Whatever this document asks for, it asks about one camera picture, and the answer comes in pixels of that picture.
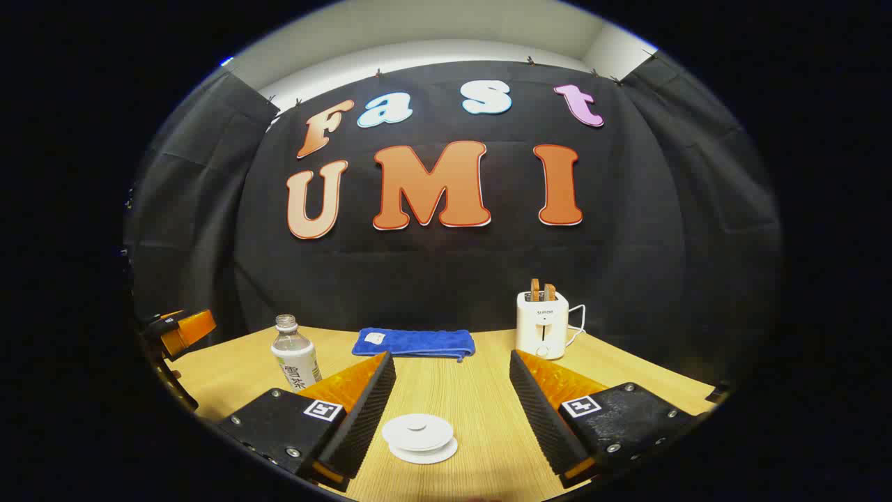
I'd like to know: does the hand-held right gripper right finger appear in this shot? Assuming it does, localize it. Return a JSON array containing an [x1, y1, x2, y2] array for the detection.
[[509, 349, 698, 489]]

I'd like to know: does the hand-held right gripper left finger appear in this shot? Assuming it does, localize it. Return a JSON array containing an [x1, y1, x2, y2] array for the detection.
[[216, 351, 397, 492]]

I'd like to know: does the white teacup lid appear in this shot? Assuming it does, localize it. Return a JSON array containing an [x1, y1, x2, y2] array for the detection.
[[382, 413, 454, 450]]

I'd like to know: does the white teacup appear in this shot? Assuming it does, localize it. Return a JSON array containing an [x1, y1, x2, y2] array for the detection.
[[387, 436, 459, 465]]

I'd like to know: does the clear water bottle green label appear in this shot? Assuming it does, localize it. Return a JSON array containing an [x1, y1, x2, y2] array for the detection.
[[270, 314, 323, 391]]

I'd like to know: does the blue folded towel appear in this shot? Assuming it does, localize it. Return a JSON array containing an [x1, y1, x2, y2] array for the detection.
[[352, 328, 476, 361]]

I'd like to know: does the cream toaster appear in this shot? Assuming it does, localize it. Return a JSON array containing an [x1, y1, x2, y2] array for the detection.
[[516, 291, 569, 360]]

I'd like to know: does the black backdrop cloth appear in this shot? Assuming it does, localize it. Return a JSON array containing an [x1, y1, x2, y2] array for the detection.
[[125, 52, 781, 391]]

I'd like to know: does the white toaster cable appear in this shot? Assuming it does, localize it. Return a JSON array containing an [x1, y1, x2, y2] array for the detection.
[[566, 304, 587, 347]]

